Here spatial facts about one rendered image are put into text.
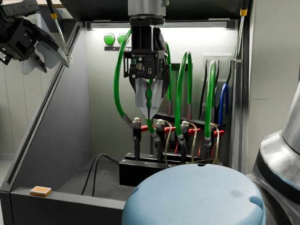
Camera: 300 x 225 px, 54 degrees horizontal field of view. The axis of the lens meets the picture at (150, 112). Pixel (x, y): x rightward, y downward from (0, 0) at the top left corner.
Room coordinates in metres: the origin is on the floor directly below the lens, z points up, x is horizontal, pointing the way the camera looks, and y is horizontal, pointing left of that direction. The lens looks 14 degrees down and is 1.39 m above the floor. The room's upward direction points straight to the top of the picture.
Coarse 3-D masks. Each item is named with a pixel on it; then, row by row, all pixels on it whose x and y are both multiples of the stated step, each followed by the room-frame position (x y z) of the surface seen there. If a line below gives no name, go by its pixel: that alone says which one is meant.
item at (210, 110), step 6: (210, 66) 0.85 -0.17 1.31; (210, 72) 0.82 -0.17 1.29; (210, 78) 0.80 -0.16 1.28; (210, 84) 0.79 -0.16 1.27; (210, 90) 0.77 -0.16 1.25; (210, 96) 0.77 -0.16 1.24; (210, 102) 0.76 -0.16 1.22; (210, 108) 0.75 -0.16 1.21; (210, 114) 0.75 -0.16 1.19; (210, 120) 0.75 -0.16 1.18; (204, 138) 0.80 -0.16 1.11; (210, 138) 0.79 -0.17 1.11; (210, 144) 0.83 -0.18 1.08
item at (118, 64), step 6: (126, 36) 0.87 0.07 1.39; (126, 42) 0.85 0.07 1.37; (120, 48) 0.83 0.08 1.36; (120, 54) 0.82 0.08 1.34; (120, 60) 0.81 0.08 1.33; (120, 66) 0.80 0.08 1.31; (114, 78) 0.78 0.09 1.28; (114, 84) 0.78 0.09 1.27; (114, 90) 0.78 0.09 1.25; (114, 96) 0.78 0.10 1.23; (120, 108) 0.80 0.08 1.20; (120, 114) 0.81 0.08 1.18
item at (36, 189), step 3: (33, 189) 0.77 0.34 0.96; (36, 189) 0.77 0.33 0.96; (39, 189) 0.77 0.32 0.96; (42, 189) 0.77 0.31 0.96; (45, 189) 0.77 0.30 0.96; (30, 192) 0.77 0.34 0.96; (48, 192) 0.77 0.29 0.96; (36, 195) 0.76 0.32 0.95; (39, 195) 0.76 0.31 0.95; (42, 195) 0.76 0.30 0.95; (45, 195) 0.76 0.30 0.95
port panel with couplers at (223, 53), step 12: (204, 48) 1.17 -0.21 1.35; (216, 48) 1.16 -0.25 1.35; (228, 48) 1.15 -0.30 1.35; (216, 60) 1.13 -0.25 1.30; (228, 60) 1.13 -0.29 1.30; (216, 72) 1.16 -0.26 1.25; (228, 72) 1.15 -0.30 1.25; (228, 84) 1.14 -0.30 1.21; (204, 96) 1.17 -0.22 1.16; (216, 96) 1.16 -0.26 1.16; (204, 108) 1.16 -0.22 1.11; (216, 108) 1.16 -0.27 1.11; (204, 120) 1.17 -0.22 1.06; (228, 120) 1.15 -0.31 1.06
